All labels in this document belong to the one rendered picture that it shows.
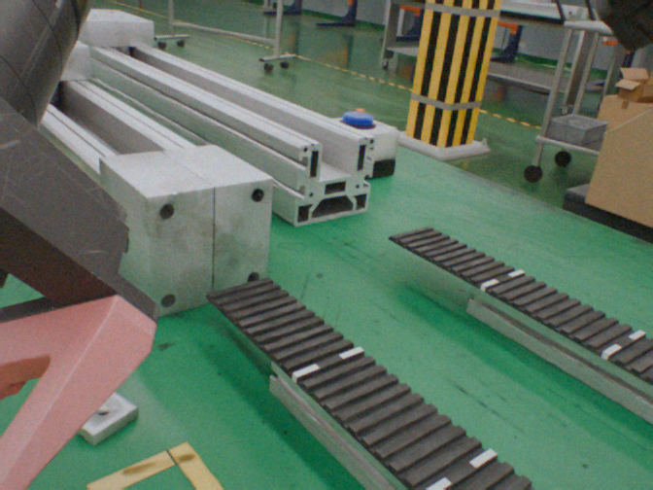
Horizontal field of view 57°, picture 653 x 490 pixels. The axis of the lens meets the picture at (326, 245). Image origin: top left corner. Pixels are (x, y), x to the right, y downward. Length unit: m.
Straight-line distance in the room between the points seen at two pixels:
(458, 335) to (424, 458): 0.17
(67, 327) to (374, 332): 0.31
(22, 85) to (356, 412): 0.23
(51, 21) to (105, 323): 0.08
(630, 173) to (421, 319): 0.40
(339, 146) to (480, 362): 0.30
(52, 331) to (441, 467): 0.20
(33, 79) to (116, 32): 0.91
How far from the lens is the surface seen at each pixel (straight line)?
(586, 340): 0.45
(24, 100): 0.17
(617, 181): 0.81
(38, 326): 0.18
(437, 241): 0.54
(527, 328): 0.48
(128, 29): 1.10
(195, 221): 0.43
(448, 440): 0.32
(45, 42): 0.19
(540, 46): 9.27
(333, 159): 0.66
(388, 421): 0.33
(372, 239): 0.60
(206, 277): 0.46
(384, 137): 0.77
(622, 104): 5.53
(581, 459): 0.40
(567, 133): 3.55
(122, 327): 0.17
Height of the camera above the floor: 1.03
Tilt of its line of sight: 25 degrees down
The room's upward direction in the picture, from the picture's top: 6 degrees clockwise
